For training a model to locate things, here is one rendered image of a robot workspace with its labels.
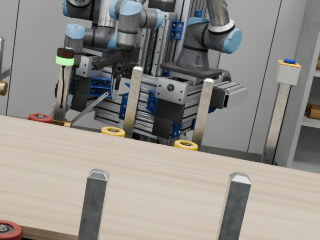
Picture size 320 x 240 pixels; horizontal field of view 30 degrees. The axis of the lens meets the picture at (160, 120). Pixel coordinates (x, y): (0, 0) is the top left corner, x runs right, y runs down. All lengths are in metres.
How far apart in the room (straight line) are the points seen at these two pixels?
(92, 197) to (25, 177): 0.52
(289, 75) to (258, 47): 2.79
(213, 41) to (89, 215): 1.65
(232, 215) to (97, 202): 0.23
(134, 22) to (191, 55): 0.60
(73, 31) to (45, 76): 2.46
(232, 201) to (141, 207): 0.47
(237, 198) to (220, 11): 1.57
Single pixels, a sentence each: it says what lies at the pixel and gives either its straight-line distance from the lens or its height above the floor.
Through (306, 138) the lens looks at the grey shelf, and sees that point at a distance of 5.13.
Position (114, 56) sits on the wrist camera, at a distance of 2.15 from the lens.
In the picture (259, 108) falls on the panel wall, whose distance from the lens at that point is 4.97.
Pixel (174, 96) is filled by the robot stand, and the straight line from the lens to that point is 2.58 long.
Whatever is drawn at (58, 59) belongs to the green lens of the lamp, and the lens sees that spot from 2.06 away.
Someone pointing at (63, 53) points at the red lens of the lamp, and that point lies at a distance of 2.05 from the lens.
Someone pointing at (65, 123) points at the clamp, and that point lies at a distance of 2.16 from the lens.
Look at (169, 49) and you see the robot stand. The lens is 2.92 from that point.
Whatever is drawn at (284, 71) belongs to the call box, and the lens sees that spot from 2.08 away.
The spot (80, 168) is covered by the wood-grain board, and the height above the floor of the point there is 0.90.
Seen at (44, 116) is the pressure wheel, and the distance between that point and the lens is 2.07.
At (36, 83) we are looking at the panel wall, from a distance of 4.85.
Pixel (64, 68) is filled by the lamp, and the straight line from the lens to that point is 2.08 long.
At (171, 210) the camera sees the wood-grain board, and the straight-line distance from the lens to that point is 1.48.
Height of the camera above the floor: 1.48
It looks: 15 degrees down
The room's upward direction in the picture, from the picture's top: 10 degrees clockwise
